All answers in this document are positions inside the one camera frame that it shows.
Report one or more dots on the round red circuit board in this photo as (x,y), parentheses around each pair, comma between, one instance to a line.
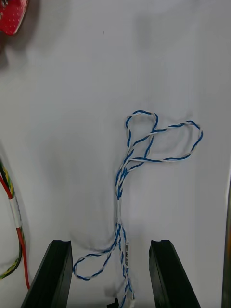
(12,19)

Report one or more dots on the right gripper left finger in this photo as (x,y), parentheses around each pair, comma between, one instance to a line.
(53,276)

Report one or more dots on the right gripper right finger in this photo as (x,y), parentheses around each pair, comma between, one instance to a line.
(168,276)

